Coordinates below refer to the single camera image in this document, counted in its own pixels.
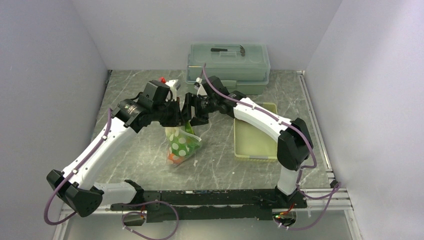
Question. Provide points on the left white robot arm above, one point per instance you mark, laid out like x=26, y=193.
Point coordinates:
x=96, y=155

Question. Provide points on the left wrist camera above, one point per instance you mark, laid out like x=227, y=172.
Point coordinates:
x=174, y=84

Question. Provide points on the orange peach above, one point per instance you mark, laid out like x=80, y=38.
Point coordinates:
x=173, y=159

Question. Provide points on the aluminium rail frame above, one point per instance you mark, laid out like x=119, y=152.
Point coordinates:
x=318, y=200

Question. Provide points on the pale green perforated basket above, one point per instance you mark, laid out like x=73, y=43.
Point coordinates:
x=255, y=135

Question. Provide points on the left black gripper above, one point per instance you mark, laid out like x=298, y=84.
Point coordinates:
x=176, y=121

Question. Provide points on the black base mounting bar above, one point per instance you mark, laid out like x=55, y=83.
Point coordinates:
x=166, y=205

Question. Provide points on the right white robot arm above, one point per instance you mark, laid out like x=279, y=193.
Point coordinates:
x=294, y=143

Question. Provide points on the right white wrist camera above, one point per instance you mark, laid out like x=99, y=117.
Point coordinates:
x=199, y=87

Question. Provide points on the clear dotted zip bag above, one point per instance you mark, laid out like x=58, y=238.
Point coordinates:
x=183, y=142

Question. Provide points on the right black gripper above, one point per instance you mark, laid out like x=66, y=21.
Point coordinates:
x=191, y=99

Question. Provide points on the watermelon slice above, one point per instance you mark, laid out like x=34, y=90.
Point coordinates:
x=188, y=128

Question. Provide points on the green plastic toolbox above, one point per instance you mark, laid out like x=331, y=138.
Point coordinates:
x=241, y=67

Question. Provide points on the green cabbage leaf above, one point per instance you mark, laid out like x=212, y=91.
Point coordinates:
x=182, y=143

